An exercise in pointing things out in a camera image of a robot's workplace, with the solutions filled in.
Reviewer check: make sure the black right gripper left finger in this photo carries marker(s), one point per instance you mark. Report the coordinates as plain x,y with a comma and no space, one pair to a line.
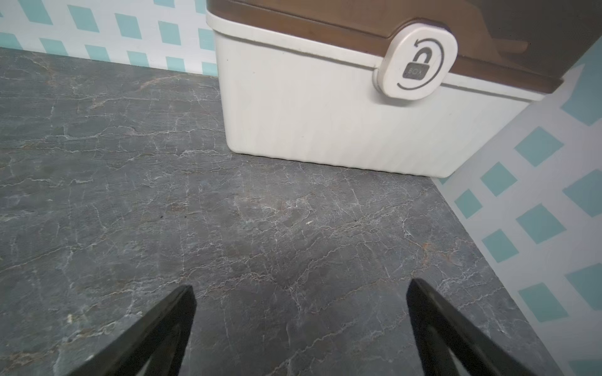
154,345

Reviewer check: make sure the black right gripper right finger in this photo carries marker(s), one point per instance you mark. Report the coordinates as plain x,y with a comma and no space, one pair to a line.
442,333

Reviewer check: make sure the white storage box brown lid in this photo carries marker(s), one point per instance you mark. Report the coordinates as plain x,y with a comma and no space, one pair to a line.
410,87

